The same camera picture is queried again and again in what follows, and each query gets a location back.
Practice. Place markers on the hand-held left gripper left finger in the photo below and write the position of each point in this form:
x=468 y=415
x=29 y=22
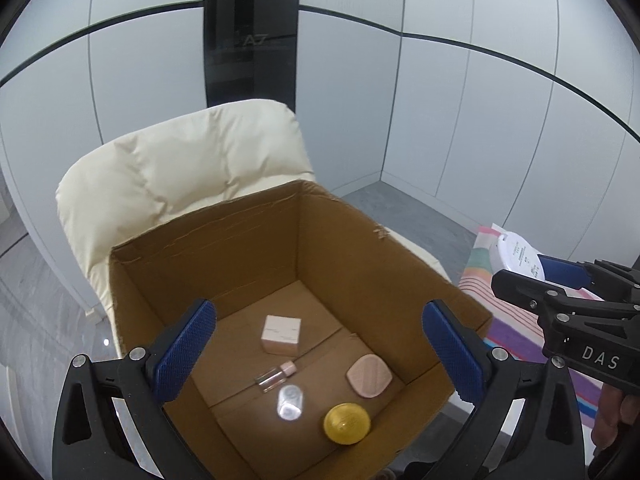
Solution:
x=185 y=350

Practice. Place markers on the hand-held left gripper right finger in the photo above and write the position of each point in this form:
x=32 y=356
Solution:
x=452 y=355

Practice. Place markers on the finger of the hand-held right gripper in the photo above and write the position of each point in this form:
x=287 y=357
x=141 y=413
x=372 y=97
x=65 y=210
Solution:
x=530 y=292
x=562 y=271

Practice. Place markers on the white round box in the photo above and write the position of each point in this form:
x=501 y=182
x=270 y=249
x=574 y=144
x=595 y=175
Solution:
x=515 y=255

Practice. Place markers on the pink embossed compact case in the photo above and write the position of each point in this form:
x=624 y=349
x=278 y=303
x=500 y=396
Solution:
x=370 y=375

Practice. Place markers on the small clear glass bottle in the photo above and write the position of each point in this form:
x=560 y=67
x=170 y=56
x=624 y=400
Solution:
x=274 y=376

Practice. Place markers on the small beige carton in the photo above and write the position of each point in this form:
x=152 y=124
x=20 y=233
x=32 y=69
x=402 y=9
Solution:
x=281 y=334

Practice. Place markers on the clear plastic jar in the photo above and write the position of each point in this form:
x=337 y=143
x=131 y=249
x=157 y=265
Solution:
x=290 y=402

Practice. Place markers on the yellow round container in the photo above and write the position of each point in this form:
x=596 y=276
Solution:
x=347 y=424

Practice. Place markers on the brown cardboard box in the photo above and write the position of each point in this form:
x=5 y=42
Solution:
x=350 y=260

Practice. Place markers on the person's right hand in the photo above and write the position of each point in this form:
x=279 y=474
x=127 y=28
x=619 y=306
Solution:
x=614 y=420

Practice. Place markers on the striped multicolour cloth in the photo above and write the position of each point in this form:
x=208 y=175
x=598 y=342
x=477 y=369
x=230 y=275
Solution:
x=500 y=322

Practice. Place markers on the cream padded armchair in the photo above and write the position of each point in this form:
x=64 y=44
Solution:
x=200 y=150

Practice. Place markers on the black wall panel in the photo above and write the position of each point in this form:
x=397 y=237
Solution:
x=250 y=35

